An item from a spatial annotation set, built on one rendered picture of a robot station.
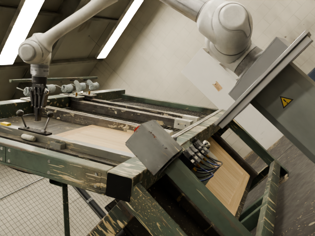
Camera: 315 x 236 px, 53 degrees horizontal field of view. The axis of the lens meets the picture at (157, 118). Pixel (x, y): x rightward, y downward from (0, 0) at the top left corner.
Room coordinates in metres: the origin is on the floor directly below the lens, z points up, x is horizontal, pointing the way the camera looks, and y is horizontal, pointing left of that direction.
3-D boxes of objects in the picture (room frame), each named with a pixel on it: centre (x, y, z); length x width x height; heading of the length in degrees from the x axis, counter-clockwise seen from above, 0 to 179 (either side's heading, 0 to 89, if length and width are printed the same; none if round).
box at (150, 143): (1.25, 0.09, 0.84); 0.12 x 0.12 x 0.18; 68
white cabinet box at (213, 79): (5.86, -1.30, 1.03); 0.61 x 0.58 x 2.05; 153
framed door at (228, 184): (2.68, -0.07, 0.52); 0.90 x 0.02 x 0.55; 158
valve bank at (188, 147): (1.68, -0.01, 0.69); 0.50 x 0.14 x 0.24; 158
